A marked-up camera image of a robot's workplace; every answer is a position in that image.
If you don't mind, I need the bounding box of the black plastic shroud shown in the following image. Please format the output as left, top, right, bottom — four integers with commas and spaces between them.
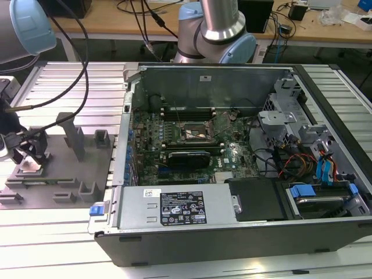
225, 177, 288, 222

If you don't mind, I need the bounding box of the black camera cable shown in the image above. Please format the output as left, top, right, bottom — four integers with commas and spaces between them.
4, 11, 90, 146

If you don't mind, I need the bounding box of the metal disk bay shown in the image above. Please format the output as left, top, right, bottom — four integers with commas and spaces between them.
298, 123, 366, 219

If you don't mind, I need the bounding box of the blue flat data cable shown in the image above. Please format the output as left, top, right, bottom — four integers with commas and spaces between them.
316, 151, 337, 187

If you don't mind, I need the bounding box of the silver chipset heatsink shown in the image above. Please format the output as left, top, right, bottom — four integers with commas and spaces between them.
214, 171, 234, 184

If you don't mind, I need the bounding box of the black graphics card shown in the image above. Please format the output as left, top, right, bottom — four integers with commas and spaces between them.
167, 150, 212, 170

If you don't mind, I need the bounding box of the white cardboard box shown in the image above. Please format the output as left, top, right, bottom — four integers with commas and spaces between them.
342, 11, 372, 31

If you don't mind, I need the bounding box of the grey power supply unit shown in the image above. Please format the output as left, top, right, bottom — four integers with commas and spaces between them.
117, 185, 242, 231

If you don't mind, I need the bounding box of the red yellow wire bundle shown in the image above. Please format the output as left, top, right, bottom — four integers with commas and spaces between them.
277, 152, 318, 178

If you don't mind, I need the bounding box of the small black cube device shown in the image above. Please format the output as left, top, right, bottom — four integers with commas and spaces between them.
288, 3, 308, 22

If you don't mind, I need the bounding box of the grey metal drive cage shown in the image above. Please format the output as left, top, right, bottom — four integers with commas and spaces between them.
257, 92, 309, 152

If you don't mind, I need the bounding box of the green motherboard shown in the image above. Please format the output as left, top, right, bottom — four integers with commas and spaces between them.
127, 106, 261, 187

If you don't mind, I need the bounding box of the black open PC case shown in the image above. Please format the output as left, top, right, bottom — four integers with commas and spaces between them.
93, 62, 372, 267

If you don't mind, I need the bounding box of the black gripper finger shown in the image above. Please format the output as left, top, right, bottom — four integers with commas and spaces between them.
27, 131, 49, 164
11, 141, 29, 167

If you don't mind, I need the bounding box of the black RAM slot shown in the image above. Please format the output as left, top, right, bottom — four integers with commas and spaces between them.
163, 113, 215, 117
162, 109, 216, 113
165, 145, 224, 151
162, 141, 224, 146
164, 116, 214, 121
162, 105, 216, 110

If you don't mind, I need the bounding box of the hard disk in blue carrier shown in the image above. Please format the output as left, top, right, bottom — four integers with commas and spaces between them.
286, 183, 360, 219

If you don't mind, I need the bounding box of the green RAM stick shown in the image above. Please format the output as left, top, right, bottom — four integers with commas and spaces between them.
20, 179, 62, 186

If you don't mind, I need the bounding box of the CPU socket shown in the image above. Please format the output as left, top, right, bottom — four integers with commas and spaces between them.
179, 120, 212, 144

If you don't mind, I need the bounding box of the clear plastic bag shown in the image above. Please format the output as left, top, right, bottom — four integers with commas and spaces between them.
318, 5, 346, 27

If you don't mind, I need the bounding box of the grey parts rack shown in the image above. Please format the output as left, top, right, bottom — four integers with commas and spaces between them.
0, 112, 119, 210

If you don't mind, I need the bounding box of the silver CPU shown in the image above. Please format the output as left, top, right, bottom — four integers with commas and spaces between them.
20, 159, 42, 173

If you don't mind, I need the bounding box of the white flat device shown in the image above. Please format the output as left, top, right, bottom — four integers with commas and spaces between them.
307, 0, 341, 8

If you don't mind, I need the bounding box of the large black box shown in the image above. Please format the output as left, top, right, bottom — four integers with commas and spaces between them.
40, 0, 92, 17

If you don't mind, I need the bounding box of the black cable with brass tip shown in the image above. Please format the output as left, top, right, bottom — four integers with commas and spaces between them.
4, 65, 90, 113

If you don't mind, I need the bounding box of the blue case latch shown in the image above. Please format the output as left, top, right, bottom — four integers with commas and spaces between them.
89, 204, 105, 217

